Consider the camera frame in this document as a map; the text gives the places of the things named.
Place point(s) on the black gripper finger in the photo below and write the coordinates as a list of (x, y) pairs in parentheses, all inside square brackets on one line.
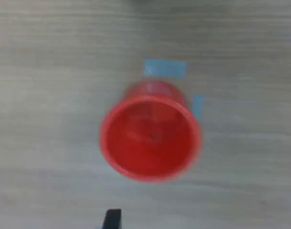
[(113, 219)]

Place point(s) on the blue tape marker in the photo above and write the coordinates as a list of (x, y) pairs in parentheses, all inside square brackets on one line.
[(198, 106), (164, 69)]

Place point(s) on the red plastic cup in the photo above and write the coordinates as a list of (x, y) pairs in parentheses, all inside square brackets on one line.
[(148, 155)]

